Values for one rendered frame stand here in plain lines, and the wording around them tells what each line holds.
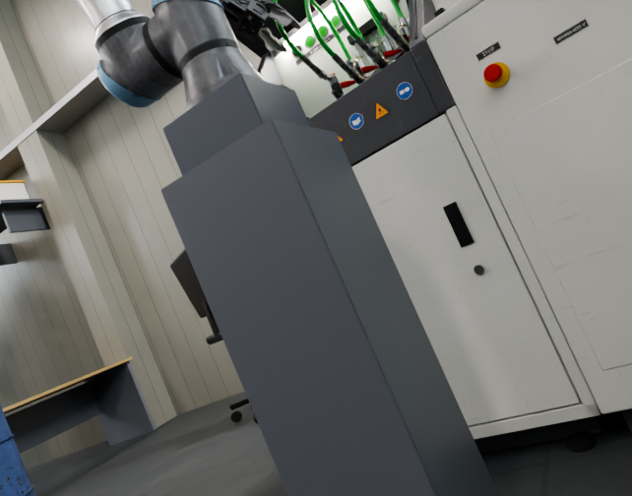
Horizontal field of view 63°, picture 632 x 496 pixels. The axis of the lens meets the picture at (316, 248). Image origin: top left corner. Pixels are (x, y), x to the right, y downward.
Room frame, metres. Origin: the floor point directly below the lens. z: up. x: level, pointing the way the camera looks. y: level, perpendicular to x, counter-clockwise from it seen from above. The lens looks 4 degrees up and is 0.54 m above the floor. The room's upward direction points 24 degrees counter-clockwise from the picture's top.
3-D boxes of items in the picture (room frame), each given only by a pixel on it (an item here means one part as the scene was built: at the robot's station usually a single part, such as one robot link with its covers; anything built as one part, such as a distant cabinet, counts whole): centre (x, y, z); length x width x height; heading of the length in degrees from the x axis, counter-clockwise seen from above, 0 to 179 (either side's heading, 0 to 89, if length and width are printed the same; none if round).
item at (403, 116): (1.32, -0.12, 0.87); 0.62 x 0.04 x 0.16; 57
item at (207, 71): (0.90, 0.04, 0.95); 0.15 x 0.15 x 0.10
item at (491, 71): (1.04, -0.48, 0.80); 0.05 x 0.04 x 0.05; 57
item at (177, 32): (0.91, 0.05, 1.07); 0.13 x 0.12 x 0.14; 65
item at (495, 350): (1.31, -0.11, 0.44); 0.65 x 0.02 x 0.68; 57
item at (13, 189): (4.61, 2.46, 2.43); 0.41 x 0.34 x 0.22; 64
